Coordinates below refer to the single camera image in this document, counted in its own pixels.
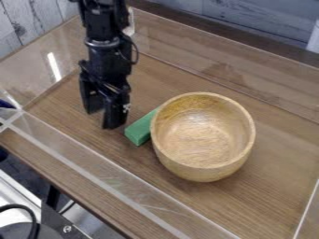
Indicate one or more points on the clear acrylic corner bracket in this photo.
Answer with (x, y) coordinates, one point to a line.
(129, 30)

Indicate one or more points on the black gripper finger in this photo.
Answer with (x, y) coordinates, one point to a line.
(114, 108)
(92, 100)

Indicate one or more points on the black metal base plate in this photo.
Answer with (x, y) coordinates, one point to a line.
(54, 227)

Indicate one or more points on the black table leg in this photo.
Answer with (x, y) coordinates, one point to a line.
(53, 197)

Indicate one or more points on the blue object at edge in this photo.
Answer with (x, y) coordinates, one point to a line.
(5, 104)

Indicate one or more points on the green rectangular block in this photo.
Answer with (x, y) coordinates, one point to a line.
(137, 132)

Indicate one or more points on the brown wooden bowl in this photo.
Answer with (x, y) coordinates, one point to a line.
(203, 134)

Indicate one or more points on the clear acrylic tray enclosure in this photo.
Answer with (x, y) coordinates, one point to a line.
(267, 201)

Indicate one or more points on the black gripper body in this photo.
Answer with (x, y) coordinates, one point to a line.
(108, 65)

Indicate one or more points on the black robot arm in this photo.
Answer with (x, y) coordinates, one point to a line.
(104, 19)

